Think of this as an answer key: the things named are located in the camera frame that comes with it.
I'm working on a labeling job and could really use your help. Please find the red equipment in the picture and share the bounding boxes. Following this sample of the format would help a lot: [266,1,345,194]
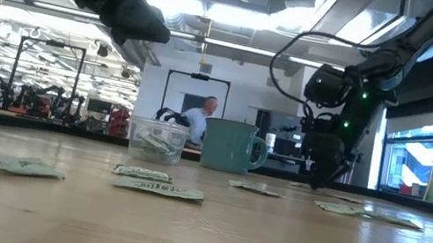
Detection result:
[105,105,134,140]

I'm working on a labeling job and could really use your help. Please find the pale green Stevia packet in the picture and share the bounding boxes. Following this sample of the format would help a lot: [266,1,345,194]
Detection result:
[0,151,69,184]
[107,173,207,204]

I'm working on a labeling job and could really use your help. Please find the small black screen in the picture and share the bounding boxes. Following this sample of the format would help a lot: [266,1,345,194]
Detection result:
[86,97,114,116]

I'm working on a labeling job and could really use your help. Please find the black bag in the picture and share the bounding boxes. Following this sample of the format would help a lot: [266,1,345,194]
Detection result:
[153,106,193,129]

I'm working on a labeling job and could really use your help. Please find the person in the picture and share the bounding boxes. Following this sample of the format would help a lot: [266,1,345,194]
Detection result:
[175,90,222,150]

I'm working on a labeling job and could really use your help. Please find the black cabinet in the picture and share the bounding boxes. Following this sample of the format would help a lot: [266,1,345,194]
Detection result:
[247,107,306,175]

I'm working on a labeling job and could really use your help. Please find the teal blue ceramic mug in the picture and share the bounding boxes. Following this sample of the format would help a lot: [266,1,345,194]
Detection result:
[196,115,274,180]

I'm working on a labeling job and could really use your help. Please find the black rig frame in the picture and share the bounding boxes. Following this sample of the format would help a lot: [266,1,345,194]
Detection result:
[160,67,233,120]
[4,33,88,118]

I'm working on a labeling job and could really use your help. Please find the pale green sweetener packet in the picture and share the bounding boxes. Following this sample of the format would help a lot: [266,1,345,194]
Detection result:
[359,209,425,232]
[312,199,368,220]
[227,179,287,201]

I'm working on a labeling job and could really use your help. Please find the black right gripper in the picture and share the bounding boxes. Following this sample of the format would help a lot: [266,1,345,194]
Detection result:
[293,104,379,198]

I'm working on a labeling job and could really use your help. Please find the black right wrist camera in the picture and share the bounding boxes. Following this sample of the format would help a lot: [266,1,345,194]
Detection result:
[301,60,357,114]

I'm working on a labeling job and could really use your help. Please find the clear plastic container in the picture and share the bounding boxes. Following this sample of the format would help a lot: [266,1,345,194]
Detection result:
[121,114,193,169]

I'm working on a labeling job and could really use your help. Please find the white cup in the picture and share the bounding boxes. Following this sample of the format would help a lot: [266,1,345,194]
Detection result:
[262,131,278,153]

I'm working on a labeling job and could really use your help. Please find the ceiling light strip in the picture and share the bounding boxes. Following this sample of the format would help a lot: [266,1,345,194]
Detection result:
[202,36,277,58]
[30,0,104,21]
[287,55,346,73]

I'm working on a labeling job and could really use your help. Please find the black right camera cable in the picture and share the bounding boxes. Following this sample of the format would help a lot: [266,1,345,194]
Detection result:
[262,23,390,120]

